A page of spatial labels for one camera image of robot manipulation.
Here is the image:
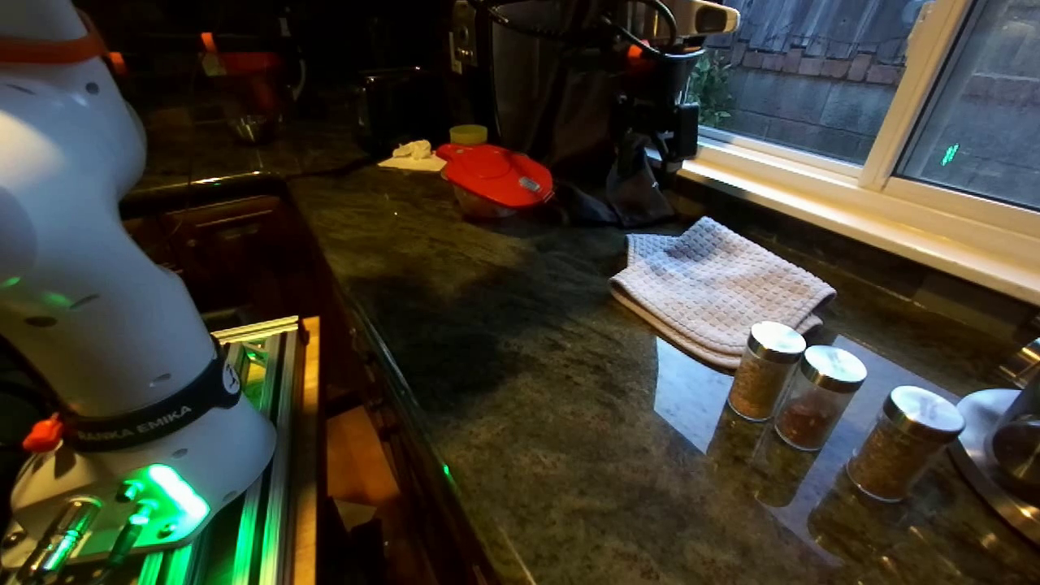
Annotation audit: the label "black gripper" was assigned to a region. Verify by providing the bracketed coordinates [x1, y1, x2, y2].
[648, 41, 710, 166]

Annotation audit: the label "grey checkered dish cloth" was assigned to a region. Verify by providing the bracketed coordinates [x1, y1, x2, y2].
[609, 214, 838, 373]

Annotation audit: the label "dark grey curtain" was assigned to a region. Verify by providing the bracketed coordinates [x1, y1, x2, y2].
[483, 0, 659, 190]

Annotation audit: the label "red plastic container lid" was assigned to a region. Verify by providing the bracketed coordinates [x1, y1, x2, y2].
[433, 140, 559, 210]

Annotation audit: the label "clear plastic food container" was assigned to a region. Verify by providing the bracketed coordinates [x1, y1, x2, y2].
[444, 177, 555, 228]

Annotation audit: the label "yellow plastic cup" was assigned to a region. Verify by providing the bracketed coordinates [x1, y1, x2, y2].
[444, 119, 490, 149]

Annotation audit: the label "glass spice jar tan contents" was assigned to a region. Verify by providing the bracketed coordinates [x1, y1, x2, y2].
[725, 318, 810, 427]
[846, 385, 970, 507]

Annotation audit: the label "cream crumpled paper towel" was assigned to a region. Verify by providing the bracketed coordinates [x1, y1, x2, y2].
[373, 138, 448, 180]

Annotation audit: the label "glass spice jar red contents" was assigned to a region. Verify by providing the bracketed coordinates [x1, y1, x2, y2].
[770, 341, 870, 455]

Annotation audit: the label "red glass object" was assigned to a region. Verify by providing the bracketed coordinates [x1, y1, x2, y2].
[195, 28, 294, 146]

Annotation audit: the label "small wooden block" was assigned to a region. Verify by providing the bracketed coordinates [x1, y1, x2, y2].
[322, 403, 405, 534]

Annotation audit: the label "white window frame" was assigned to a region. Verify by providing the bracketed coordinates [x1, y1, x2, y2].
[679, 0, 1040, 310]

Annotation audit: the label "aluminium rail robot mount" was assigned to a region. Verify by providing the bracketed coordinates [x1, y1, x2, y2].
[0, 311, 324, 585]

